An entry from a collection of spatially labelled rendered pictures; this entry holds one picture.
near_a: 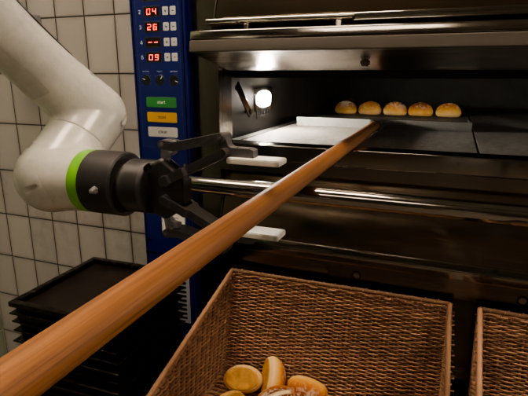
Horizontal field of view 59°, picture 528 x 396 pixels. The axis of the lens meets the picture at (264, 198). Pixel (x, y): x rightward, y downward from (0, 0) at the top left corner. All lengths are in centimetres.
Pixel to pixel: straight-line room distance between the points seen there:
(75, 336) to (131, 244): 115
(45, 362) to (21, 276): 153
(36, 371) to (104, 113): 55
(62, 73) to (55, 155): 13
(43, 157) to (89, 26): 74
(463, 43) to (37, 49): 69
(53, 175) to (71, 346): 44
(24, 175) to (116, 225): 75
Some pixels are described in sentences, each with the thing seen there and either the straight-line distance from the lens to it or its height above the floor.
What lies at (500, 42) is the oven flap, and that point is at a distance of 93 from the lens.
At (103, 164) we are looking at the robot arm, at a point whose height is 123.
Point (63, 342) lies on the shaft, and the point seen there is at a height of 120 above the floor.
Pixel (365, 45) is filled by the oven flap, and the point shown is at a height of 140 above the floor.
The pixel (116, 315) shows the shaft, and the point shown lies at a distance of 34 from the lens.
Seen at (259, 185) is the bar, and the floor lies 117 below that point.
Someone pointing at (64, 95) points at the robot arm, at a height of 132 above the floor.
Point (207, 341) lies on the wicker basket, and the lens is 119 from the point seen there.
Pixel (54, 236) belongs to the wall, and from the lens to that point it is 165.
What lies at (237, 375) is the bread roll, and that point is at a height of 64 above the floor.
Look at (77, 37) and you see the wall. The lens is 146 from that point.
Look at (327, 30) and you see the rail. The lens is 97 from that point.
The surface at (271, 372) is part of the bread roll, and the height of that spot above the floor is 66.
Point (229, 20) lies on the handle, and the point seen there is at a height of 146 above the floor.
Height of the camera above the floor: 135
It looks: 15 degrees down
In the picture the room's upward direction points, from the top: straight up
